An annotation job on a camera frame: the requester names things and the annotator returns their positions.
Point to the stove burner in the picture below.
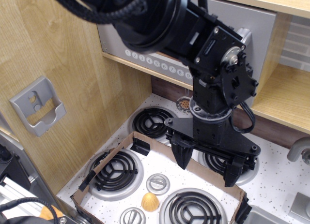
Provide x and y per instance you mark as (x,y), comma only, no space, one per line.
(150,122)
(191,206)
(119,178)
(217,165)

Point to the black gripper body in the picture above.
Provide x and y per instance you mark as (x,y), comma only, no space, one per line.
(219,138)

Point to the grey toy faucet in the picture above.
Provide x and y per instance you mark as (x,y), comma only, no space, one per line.
(300,147)

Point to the wooden shelf cabinet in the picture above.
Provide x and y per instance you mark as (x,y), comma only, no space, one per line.
(283,94)

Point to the back right stove burner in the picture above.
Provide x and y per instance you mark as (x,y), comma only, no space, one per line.
(217,165)

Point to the upper grey stove knob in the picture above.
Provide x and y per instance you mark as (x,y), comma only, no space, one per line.
(158,184)

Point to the back left stove burner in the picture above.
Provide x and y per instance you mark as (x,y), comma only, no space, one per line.
(150,122)

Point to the yellow ridged toy dome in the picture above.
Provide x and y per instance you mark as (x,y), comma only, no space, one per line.
(150,202)

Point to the grey wall phone holder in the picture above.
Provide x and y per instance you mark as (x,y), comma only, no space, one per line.
(33,98)

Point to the orange round object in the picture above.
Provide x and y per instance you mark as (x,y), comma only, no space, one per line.
(47,214)

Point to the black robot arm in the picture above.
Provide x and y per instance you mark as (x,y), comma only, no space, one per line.
(111,11)

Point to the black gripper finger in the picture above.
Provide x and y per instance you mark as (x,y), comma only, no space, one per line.
(182,149)
(234,169)

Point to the grey stove knob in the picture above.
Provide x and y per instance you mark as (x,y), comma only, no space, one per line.
(133,215)
(158,184)

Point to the lower grey stove knob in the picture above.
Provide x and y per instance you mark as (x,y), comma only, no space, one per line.
(133,215)

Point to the front right stove burner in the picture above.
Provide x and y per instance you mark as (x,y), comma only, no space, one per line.
(191,206)

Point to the grey toy sink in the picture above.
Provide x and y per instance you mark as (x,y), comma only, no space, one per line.
(297,212)

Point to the brown cardboard barrier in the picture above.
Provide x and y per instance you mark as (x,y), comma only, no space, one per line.
(156,158)

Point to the aluminium frame equipment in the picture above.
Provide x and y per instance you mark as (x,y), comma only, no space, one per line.
(17,204)

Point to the front left stove burner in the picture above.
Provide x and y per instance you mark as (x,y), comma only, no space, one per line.
(119,178)

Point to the grey toy microwave door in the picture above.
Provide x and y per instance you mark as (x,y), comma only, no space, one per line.
(214,53)

